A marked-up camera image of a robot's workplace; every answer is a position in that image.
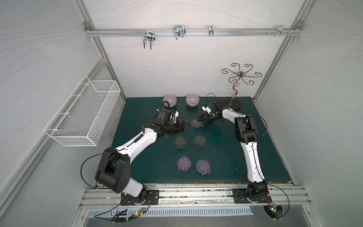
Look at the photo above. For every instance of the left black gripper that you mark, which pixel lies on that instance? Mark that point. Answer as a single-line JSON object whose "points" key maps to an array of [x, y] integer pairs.
{"points": [[178, 126]]}

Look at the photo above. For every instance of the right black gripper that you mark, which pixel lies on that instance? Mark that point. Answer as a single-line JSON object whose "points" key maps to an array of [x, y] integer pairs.
{"points": [[205, 117]]}

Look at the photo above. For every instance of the purple phone stand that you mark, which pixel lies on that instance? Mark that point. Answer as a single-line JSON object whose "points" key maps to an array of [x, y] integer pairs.
{"points": [[184, 164], [196, 124], [203, 167]]}

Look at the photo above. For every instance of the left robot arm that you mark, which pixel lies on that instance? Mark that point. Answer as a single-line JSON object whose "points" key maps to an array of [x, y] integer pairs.
{"points": [[114, 168]]}

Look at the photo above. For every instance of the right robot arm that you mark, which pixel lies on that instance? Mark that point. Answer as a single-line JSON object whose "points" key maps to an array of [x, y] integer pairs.
{"points": [[246, 134]]}

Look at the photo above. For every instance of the left dark grey phone stand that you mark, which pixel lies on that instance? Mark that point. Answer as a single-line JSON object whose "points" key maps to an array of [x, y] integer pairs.
{"points": [[180, 143]]}

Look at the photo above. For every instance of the dark grey phone stand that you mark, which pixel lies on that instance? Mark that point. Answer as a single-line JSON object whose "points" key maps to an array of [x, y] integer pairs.
{"points": [[200, 141], [180, 143]]}

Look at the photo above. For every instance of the right dark grey phone stand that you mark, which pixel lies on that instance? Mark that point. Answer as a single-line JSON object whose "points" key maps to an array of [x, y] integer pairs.
{"points": [[200, 141]]}

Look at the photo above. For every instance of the right lilac ceramic bowl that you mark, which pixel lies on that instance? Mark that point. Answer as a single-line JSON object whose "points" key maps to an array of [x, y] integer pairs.
{"points": [[192, 100]]}

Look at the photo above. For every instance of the lilac ceramic bowl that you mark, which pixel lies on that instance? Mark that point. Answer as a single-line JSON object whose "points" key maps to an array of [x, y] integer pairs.
{"points": [[192, 100], [171, 99]]}

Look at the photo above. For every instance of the left lilac ceramic bowl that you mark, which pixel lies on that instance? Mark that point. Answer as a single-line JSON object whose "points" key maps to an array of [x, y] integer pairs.
{"points": [[171, 99]]}

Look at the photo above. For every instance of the brown metal jewelry tree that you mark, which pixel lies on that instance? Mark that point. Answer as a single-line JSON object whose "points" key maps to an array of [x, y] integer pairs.
{"points": [[239, 77]]}

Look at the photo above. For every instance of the metal hook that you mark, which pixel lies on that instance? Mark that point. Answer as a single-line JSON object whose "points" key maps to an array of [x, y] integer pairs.
{"points": [[149, 38], [179, 31], [211, 30], [280, 32]]}

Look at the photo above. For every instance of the left metal hook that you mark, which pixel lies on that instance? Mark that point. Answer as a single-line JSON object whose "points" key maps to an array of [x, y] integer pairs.
{"points": [[149, 38]]}

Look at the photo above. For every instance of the white vent strip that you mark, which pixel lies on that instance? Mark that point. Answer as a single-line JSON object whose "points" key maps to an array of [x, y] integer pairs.
{"points": [[213, 211]]}

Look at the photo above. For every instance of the right metal hook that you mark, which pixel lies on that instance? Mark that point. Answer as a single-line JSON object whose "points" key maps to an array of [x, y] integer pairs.
{"points": [[280, 32]]}

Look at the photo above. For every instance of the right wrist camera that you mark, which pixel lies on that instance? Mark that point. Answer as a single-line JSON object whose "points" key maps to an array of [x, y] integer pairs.
{"points": [[207, 109]]}

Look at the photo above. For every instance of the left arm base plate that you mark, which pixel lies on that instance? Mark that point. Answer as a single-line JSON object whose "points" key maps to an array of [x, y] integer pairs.
{"points": [[146, 196]]}

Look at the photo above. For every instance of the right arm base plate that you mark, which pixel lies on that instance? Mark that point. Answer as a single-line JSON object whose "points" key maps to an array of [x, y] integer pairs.
{"points": [[248, 195]]}

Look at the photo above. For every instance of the white wire basket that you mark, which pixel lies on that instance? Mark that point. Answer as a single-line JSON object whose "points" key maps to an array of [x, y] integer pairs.
{"points": [[81, 119]]}

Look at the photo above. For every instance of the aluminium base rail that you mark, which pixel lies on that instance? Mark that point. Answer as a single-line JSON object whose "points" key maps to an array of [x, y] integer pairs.
{"points": [[198, 194]]}

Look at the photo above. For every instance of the horizontal aluminium rail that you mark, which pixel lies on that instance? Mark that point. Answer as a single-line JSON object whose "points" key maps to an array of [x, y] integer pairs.
{"points": [[190, 32]]}

